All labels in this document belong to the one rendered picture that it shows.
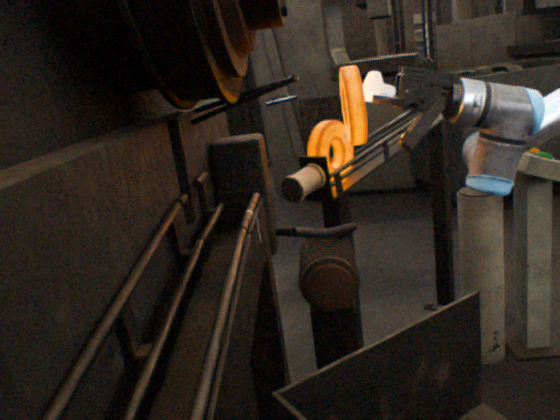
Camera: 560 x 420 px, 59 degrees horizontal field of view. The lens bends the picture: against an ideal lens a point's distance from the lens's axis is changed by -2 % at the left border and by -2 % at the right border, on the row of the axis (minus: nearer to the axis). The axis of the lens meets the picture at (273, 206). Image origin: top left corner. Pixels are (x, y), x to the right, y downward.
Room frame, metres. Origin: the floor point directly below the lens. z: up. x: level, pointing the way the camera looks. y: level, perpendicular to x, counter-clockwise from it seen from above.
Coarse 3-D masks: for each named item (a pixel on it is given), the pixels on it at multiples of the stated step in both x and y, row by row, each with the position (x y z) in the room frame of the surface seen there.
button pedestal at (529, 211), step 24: (528, 168) 1.24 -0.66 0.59; (552, 168) 1.24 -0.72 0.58; (528, 192) 1.31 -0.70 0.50; (528, 216) 1.31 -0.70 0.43; (528, 240) 1.31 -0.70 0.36; (528, 264) 1.31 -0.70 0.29; (528, 288) 1.31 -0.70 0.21; (528, 312) 1.31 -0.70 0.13; (528, 336) 1.31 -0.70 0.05; (552, 336) 1.35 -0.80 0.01
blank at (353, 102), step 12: (348, 72) 0.98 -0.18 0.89; (348, 84) 0.96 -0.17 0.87; (360, 84) 0.96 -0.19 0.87; (348, 96) 0.95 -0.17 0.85; (360, 96) 0.95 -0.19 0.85; (348, 108) 0.95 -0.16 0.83; (360, 108) 0.94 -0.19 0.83; (348, 120) 0.97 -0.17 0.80; (360, 120) 0.95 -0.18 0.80; (348, 132) 1.02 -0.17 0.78; (360, 132) 0.96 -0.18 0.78
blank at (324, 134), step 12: (312, 132) 1.15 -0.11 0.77; (324, 132) 1.14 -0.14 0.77; (336, 132) 1.18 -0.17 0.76; (312, 144) 1.13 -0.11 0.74; (324, 144) 1.13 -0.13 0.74; (336, 144) 1.20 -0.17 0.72; (348, 144) 1.21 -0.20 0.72; (336, 156) 1.21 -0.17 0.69; (348, 156) 1.21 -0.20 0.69; (336, 168) 1.17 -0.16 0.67; (348, 168) 1.20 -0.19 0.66
